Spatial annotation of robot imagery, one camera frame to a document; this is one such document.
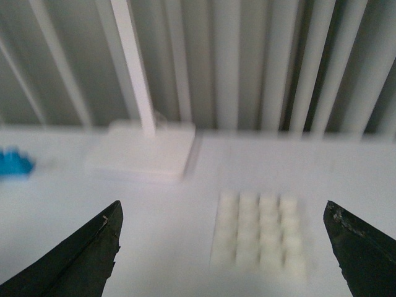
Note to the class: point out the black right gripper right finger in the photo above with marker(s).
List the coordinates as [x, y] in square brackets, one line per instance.
[366, 255]

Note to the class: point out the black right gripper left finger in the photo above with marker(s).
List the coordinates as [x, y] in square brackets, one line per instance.
[78, 266]

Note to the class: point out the blue three-stud block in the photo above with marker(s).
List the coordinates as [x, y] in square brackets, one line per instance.
[15, 163]

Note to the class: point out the white lamp stand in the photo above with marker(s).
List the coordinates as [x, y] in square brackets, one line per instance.
[146, 149]

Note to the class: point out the white studded base plate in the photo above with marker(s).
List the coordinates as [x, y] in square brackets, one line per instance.
[259, 233]

